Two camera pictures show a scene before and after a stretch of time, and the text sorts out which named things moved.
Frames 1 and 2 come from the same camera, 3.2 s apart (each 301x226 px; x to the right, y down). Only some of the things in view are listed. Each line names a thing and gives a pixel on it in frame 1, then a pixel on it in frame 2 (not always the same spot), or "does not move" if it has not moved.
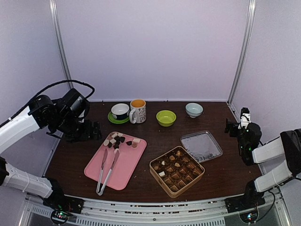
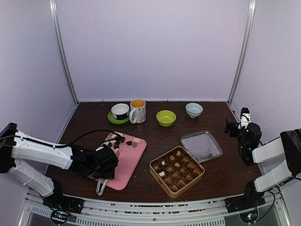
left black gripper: [87, 134] to [110, 173]
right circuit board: [249, 217] does not move
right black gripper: [228, 125] does not move
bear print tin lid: [201, 145] does not move
